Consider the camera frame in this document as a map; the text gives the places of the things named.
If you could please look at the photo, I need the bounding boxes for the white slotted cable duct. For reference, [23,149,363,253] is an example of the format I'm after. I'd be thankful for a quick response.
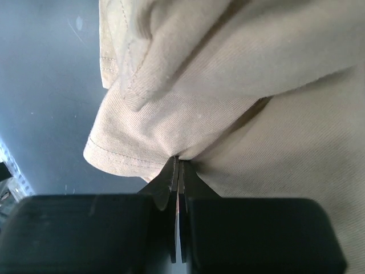
[1,140,35,201]

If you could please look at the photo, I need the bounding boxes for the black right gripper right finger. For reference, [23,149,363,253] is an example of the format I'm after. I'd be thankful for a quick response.
[178,161,347,273]

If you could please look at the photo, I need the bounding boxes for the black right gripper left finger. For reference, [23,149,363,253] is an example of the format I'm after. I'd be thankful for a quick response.
[1,157,179,273]

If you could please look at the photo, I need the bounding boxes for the beige t shirt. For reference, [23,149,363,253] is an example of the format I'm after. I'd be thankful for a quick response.
[83,1,364,273]

